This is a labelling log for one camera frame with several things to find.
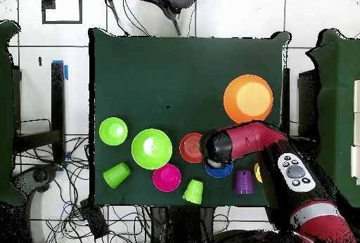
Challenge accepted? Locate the red bowl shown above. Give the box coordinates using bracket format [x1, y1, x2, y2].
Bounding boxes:
[179, 132, 204, 164]

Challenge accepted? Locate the large orange bowl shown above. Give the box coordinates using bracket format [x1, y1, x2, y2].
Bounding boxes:
[223, 74, 274, 124]

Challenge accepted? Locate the yellow ribbed cup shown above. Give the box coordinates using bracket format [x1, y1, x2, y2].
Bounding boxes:
[253, 162, 263, 183]

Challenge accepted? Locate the large green bowl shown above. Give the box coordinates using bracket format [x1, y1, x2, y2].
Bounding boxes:
[131, 128, 173, 171]

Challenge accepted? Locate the pink bowl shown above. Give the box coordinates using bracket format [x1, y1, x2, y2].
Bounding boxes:
[152, 163, 183, 192]

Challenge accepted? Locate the dark green tablecloth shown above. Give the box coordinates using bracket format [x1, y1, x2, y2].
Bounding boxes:
[89, 27, 290, 207]

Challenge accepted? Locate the blue ribbed bowl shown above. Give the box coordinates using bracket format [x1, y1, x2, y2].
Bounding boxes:
[204, 162, 234, 178]

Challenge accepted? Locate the small green ribbed bowl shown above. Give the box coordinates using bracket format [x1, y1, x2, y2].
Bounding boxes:
[98, 117, 129, 147]

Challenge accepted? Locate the green ribbed cup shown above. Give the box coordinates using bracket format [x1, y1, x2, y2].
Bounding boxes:
[182, 178, 204, 205]

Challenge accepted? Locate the green smooth cup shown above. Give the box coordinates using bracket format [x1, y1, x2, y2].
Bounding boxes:
[102, 162, 131, 190]

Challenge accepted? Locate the purple cup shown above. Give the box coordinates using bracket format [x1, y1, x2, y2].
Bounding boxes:
[233, 169, 255, 195]

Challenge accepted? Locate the grey office chair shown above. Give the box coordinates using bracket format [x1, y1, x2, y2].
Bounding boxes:
[106, 0, 200, 37]

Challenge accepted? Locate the blue tape strip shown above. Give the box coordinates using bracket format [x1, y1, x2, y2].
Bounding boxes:
[51, 59, 69, 81]

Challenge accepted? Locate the black power strip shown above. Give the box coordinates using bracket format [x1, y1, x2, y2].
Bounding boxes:
[79, 199, 110, 239]

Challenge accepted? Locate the black chair base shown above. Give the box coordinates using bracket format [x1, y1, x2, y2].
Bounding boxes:
[11, 164, 60, 199]

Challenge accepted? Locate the green cloth side table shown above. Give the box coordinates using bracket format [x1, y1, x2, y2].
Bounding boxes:
[306, 28, 360, 210]
[0, 20, 27, 206]

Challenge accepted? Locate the white shelf unit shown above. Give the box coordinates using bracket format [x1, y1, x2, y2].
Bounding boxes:
[349, 79, 360, 185]

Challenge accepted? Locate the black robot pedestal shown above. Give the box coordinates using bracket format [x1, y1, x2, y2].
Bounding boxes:
[150, 205, 217, 243]

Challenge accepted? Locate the tangle of floor cables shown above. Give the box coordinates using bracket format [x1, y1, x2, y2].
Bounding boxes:
[13, 136, 153, 243]

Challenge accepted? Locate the black square floor frame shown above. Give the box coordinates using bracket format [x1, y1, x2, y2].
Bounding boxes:
[41, 0, 83, 25]

